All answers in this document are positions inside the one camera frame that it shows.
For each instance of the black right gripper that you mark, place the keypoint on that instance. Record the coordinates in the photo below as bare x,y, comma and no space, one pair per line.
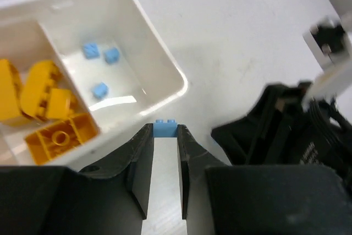
278,131

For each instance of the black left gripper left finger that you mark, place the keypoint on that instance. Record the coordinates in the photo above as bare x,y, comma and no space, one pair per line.
109,196

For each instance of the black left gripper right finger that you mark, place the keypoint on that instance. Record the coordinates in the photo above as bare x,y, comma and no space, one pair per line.
266,199

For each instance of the light blue lego piece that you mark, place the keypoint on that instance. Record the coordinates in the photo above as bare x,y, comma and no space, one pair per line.
100,91
111,55
162,129
90,50

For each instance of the white divided plastic container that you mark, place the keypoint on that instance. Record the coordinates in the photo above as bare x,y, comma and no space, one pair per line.
145,78

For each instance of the yellow lego pieces in container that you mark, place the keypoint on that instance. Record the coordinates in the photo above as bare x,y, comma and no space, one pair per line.
39,120

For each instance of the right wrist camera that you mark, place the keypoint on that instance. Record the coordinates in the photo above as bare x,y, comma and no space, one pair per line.
330,42

